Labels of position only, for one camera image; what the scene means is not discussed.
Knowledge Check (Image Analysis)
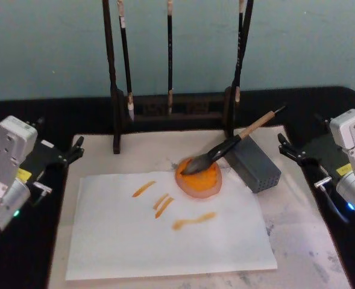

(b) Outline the thin black hanging brush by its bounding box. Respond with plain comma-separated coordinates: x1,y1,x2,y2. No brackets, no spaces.
231,0,246,105
116,0,135,122
166,0,175,116

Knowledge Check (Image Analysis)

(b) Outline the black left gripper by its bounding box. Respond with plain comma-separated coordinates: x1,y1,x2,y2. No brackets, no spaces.
18,135,85,184

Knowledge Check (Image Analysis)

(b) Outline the grey perforated block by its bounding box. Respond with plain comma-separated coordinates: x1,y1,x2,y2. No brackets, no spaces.
225,134,282,194

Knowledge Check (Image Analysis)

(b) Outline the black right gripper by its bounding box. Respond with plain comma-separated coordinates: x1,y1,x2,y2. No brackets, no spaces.
277,132,351,185

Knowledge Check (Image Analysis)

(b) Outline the thin dark right gripper cable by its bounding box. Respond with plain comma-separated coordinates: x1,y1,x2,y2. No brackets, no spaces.
313,176,351,224

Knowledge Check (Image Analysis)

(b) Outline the black table cloth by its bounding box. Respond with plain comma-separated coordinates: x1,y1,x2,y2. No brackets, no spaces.
0,85,355,289

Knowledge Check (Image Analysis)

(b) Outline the stained white felt mat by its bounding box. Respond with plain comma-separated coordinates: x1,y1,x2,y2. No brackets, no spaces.
46,125,352,289

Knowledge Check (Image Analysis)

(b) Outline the dish of orange paint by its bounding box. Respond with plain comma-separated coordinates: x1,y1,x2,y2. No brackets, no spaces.
174,156,224,199

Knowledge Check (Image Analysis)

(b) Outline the large calligraphy brush wooden handle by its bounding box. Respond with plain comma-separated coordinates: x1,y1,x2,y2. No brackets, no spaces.
180,105,287,176

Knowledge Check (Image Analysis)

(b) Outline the dark wooden brush rack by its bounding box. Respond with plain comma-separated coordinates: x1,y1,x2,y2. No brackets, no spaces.
101,0,255,155

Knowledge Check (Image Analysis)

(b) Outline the white paper sheet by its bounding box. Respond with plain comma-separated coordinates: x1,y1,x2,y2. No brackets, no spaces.
65,170,278,282

